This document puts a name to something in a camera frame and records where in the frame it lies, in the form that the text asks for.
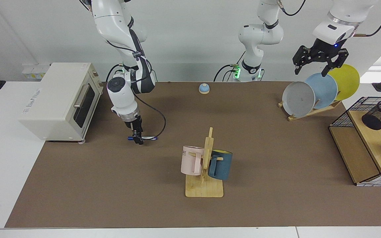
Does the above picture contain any wire basket with wooden floor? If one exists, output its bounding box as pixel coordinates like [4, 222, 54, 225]
[329, 97, 381, 185]

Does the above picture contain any brown table cloth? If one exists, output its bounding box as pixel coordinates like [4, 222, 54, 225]
[5, 81, 381, 228]

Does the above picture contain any dark teal cup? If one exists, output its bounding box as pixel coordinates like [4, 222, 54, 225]
[208, 149, 233, 181]

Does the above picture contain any light blue plate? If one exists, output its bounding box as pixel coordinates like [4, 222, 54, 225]
[305, 73, 338, 109]

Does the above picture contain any wooden cup stand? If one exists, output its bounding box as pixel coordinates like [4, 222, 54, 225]
[185, 127, 224, 198]

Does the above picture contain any wooden plate rack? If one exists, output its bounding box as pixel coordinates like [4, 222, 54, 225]
[278, 99, 342, 122]

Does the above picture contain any grey plate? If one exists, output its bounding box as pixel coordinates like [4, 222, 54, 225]
[282, 81, 316, 118]

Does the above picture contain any pink cup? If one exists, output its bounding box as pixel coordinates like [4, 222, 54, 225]
[181, 145, 205, 176]

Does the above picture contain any pale toaster oven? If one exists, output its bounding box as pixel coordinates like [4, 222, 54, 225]
[18, 62, 104, 143]

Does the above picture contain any yellow plate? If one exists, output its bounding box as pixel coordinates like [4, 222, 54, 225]
[326, 64, 360, 101]

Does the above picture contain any black base cable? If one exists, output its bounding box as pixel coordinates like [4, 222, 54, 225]
[213, 51, 245, 82]
[106, 63, 125, 82]

